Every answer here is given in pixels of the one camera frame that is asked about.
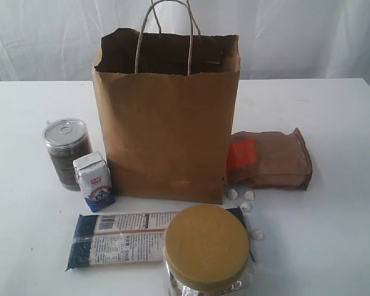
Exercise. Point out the clear jar with yellow lid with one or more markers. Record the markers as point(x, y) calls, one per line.
point(206, 251)

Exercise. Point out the brown paper shopping bag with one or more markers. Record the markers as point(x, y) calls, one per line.
point(166, 107)

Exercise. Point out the white wrapped candy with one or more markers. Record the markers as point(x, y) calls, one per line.
point(232, 194)
point(257, 234)
point(249, 196)
point(246, 206)

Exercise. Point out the brown pouch with orange label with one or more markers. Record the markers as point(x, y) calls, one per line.
point(269, 159)

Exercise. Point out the blue white milk carton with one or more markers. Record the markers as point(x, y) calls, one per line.
point(94, 179)

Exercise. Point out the dark blue noodle packet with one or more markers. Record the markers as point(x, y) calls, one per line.
point(117, 239)

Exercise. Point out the clear can of brown grains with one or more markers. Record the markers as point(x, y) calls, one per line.
point(66, 140)

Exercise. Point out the white backdrop curtain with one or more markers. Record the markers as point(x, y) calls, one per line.
point(57, 40)

